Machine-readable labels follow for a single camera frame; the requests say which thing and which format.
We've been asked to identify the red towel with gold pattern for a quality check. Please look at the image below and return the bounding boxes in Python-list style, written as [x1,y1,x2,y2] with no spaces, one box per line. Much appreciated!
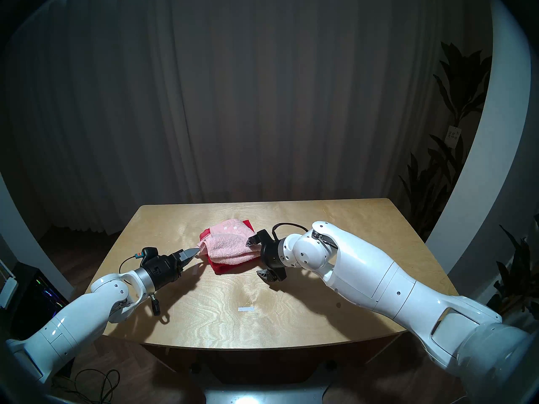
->
[198,219,264,276]

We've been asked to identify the grey pleated curtain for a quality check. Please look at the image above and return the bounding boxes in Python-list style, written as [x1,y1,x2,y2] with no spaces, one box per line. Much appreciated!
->
[4,0,493,236]

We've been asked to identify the black floor cables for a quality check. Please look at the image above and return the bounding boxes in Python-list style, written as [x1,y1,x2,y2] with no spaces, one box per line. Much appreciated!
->
[46,367,121,404]

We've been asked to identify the tall dark leafy plant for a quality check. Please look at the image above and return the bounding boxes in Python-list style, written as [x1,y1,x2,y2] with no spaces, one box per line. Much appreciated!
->
[398,41,493,240]

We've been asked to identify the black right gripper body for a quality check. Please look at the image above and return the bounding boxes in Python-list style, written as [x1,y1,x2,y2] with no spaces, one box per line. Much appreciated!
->
[259,236,290,280]

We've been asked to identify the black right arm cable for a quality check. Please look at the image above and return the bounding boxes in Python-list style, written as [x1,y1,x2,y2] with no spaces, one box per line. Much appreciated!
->
[271,223,310,240]

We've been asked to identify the plain pink towel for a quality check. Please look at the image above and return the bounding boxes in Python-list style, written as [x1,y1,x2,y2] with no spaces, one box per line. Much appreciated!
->
[197,218,263,266]

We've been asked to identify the dark potted plant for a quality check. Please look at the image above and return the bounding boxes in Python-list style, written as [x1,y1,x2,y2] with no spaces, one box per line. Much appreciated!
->
[488,214,539,320]

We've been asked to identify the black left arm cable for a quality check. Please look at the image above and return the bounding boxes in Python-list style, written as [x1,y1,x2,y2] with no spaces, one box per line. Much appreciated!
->
[119,256,163,316]

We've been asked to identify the grey metal pedestal base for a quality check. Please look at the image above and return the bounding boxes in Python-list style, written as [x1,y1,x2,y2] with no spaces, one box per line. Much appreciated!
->
[189,360,338,404]

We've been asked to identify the small white box device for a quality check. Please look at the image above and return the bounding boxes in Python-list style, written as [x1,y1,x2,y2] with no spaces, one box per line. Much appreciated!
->
[0,277,19,309]

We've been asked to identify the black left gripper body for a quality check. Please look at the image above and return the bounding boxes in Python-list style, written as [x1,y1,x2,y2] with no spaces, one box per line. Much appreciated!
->
[141,252,184,291]

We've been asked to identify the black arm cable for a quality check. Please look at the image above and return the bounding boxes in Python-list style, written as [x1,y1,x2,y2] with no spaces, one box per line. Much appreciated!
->
[271,223,310,240]
[119,256,163,316]

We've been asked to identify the black computer tower with lights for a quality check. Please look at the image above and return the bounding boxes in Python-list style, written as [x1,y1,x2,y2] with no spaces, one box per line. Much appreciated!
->
[8,262,76,378]

